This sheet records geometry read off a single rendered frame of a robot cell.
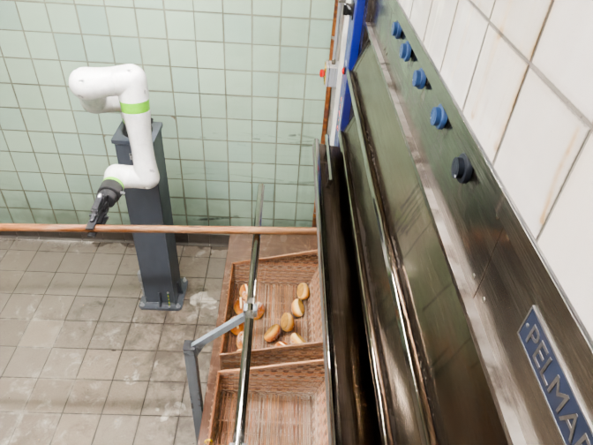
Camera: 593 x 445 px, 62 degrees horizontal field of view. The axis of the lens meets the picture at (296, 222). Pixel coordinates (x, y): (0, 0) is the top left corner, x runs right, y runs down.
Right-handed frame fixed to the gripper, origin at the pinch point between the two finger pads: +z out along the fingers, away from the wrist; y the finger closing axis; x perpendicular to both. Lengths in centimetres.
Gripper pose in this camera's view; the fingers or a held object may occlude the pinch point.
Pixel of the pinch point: (93, 227)
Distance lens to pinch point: 206.7
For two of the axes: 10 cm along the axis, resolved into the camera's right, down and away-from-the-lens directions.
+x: -10.0, -0.4, -0.4
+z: 0.0, 6.4, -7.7
